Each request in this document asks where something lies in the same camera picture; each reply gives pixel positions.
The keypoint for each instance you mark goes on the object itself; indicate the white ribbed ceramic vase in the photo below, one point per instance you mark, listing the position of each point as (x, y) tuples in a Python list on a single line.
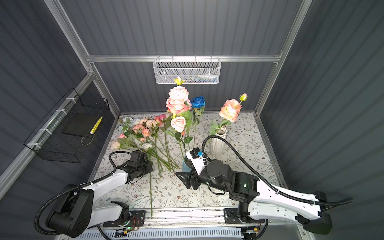
[(217, 146)]

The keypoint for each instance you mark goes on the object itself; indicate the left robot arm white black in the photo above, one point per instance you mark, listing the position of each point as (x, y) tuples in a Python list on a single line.
[(72, 211)]

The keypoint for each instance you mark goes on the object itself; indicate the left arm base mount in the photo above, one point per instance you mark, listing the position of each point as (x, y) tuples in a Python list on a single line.
[(136, 219)]

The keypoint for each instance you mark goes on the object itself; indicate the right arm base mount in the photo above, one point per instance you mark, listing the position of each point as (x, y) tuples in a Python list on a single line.
[(236, 216)]

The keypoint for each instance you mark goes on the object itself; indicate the blue artificial rose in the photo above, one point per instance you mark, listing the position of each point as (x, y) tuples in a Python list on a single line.
[(198, 106)]

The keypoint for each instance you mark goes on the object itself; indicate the yellow marker pen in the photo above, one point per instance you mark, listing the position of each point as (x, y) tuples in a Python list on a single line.
[(96, 125)]

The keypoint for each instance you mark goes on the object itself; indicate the small pale pink rose stem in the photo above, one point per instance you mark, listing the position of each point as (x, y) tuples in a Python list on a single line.
[(180, 131)]

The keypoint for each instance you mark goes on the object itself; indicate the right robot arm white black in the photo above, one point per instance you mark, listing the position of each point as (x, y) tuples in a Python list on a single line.
[(258, 201)]

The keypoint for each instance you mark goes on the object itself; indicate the floral patterned table mat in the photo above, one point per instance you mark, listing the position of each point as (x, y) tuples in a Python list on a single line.
[(244, 135)]

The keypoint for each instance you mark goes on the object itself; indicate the large pink rose stem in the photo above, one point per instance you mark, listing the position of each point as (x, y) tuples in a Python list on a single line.
[(178, 108)]

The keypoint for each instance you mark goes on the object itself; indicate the pink carnation flower stem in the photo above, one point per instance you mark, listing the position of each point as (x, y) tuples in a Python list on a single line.
[(179, 92)]

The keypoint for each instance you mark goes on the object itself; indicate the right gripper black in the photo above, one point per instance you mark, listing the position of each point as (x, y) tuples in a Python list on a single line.
[(192, 175)]

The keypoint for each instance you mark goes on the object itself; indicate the blue ceramic vase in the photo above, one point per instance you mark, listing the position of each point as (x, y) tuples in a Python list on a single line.
[(187, 166)]

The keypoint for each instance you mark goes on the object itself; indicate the pile of artificial flowers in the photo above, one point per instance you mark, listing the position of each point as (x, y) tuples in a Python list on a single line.
[(151, 135)]

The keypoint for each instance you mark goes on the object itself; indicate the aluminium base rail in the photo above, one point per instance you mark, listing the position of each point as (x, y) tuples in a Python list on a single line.
[(194, 217)]

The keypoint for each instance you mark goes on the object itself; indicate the peach rose flower stem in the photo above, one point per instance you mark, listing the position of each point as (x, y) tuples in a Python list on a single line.
[(229, 113)]

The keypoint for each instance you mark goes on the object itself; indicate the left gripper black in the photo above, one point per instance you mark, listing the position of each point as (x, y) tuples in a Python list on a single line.
[(148, 165)]

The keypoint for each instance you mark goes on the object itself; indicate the black wire basket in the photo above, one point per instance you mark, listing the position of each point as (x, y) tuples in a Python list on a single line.
[(65, 137)]

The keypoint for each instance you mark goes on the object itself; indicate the white wire mesh basket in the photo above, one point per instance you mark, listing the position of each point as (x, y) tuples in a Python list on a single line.
[(167, 71)]

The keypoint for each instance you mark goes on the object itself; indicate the items in white basket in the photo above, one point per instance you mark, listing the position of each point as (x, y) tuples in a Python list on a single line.
[(201, 79)]

